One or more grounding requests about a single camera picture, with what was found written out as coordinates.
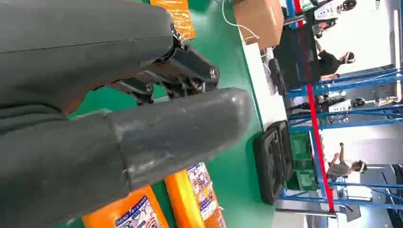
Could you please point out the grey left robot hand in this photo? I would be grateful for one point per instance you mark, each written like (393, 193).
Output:
(78, 56)

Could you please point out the orange drink bottle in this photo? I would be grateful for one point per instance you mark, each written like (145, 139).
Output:
(195, 198)
(132, 210)

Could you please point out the yellow plastic sheet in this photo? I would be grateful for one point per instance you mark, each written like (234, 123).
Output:
(176, 15)

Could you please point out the brown cardboard box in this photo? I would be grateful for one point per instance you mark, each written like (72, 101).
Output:
(259, 22)

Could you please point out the green table mat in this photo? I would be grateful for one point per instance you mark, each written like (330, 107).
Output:
(226, 176)

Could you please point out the white desk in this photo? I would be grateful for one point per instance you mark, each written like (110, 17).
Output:
(267, 107)

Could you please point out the black remote controller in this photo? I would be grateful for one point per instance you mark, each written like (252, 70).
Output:
(277, 77)

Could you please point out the large black screen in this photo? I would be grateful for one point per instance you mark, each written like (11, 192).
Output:
(296, 56)

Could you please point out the black foam-lined case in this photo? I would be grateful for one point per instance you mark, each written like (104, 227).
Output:
(270, 163)

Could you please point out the green plastic crate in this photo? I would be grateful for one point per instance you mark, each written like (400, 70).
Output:
(300, 157)

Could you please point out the person with headset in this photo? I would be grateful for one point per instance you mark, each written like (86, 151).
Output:
(329, 63)
(341, 168)

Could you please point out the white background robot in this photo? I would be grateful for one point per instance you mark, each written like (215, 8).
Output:
(340, 105)
(327, 14)

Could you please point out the red metal bar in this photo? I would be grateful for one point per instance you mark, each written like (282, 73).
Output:
(316, 141)

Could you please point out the blue metal rack frame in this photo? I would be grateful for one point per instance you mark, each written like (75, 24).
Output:
(346, 80)

